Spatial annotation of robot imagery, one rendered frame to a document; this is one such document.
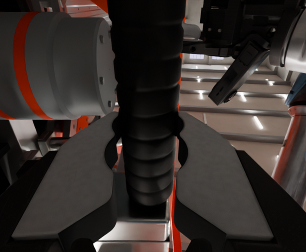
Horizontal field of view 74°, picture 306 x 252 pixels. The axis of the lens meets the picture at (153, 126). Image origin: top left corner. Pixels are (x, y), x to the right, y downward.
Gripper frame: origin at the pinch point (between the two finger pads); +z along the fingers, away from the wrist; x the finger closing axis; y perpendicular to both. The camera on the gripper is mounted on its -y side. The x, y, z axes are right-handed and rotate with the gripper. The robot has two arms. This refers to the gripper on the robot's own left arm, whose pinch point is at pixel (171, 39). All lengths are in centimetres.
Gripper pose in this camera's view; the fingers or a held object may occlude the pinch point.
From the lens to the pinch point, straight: 42.0
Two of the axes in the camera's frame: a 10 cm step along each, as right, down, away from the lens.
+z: -7.0, -3.7, 6.1
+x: -7.1, 3.6, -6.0
